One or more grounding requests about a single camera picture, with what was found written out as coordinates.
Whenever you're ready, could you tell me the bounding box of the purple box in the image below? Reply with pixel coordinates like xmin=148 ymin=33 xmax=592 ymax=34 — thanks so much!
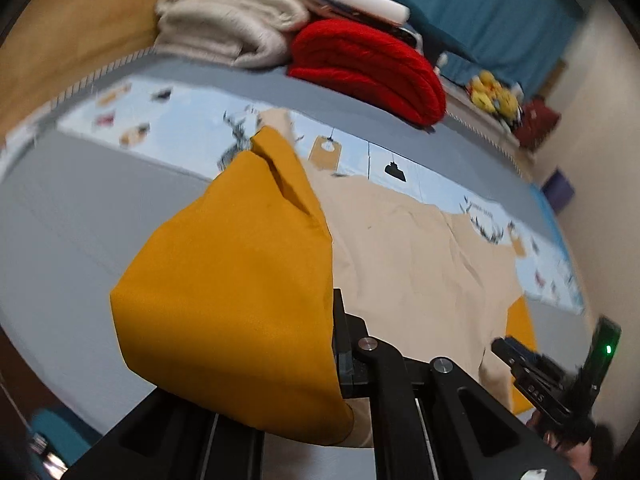
xmin=542 ymin=170 xmax=576 ymax=211

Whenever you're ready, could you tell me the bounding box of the yellow plush toy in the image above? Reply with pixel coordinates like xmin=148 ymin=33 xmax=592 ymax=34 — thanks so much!
xmin=487 ymin=87 xmax=522 ymax=120
xmin=467 ymin=72 xmax=501 ymax=103

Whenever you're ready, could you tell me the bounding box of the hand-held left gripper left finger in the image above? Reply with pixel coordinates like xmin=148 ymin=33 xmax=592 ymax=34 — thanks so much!
xmin=65 ymin=385 xmax=266 ymax=480

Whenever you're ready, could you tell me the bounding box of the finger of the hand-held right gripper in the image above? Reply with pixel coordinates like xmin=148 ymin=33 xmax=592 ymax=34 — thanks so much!
xmin=491 ymin=337 xmax=551 ymax=368
xmin=507 ymin=360 xmax=548 ymax=388

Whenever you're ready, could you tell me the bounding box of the white folded blanket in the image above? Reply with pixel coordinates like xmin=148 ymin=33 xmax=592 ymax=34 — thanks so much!
xmin=152 ymin=0 xmax=312 ymax=68

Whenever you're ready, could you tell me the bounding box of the red folded blanket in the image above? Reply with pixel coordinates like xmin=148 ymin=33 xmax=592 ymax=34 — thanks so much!
xmin=287 ymin=19 xmax=447 ymax=127

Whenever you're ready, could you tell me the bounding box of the teal object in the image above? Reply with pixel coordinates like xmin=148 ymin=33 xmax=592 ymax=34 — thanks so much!
xmin=27 ymin=407 xmax=98 ymax=466

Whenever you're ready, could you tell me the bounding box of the grey printed bed sheet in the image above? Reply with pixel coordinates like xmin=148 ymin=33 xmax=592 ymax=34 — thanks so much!
xmin=0 ymin=52 xmax=606 ymax=480

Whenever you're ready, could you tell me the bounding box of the person's right hand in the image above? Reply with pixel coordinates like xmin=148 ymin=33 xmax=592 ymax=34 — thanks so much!
xmin=527 ymin=407 xmax=618 ymax=480

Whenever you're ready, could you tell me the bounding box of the white bed ledge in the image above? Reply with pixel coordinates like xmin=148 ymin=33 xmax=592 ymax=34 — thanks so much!
xmin=440 ymin=77 xmax=536 ymax=181

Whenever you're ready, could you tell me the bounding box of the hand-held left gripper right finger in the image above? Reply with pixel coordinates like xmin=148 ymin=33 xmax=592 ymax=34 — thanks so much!
xmin=331 ymin=287 xmax=576 ymax=480

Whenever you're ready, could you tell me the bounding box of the blue curtain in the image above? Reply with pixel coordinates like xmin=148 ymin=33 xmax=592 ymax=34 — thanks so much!
xmin=370 ymin=0 xmax=586 ymax=96

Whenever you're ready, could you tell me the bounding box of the maroon cushion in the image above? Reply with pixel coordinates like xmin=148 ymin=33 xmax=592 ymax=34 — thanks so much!
xmin=512 ymin=100 xmax=561 ymax=151

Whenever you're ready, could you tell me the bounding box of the beige and yellow hooded jacket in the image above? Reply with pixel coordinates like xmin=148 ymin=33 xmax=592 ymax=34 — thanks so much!
xmin=110 ymin=107 xmax=538 ymax=448

